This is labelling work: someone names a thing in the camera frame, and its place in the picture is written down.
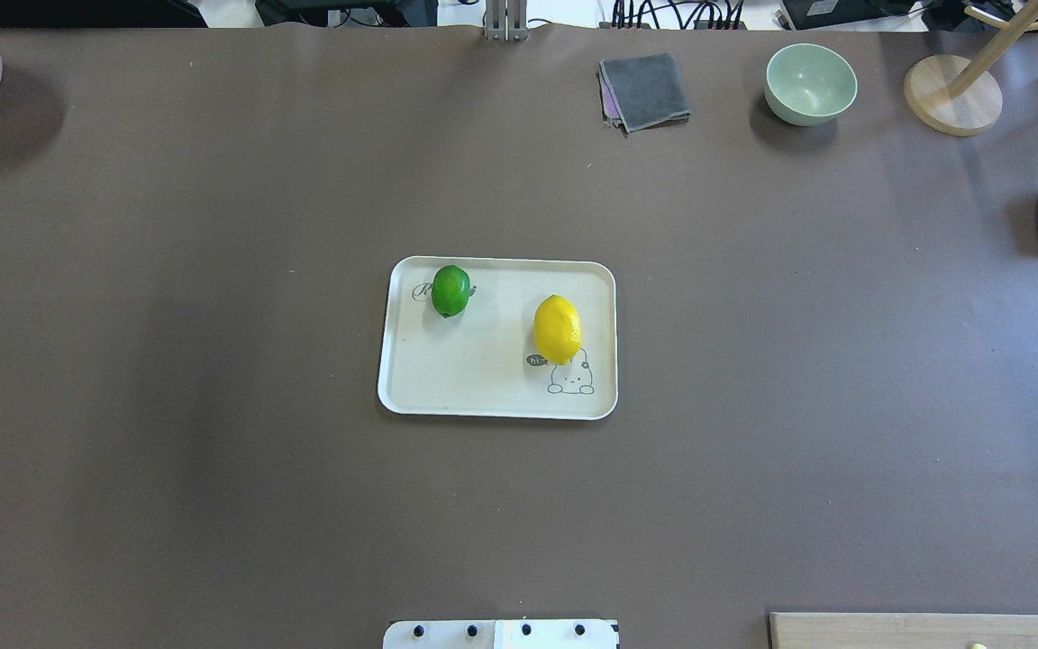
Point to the yellow lemon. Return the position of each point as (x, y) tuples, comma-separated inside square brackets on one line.
[(557, 330)]

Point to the green lime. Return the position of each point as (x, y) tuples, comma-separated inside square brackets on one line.
[(450, 290)]

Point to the cream rabbit tray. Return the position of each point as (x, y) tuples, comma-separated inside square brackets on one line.
[(484, 362)]

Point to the grey folded cloth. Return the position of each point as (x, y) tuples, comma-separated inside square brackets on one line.
[(642, 92)]

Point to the mint green bowl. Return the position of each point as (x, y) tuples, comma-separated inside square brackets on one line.
[(807, 84)]

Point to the wooden board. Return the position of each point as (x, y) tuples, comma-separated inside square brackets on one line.
[(901, 630)]

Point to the wooden mug tree stand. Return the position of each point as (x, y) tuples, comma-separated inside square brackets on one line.
[(957, 96)]

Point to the aluminium frame post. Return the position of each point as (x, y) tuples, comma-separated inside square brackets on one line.
[(506, 20)]

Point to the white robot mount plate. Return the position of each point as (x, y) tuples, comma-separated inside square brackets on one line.
[(521, 632)]

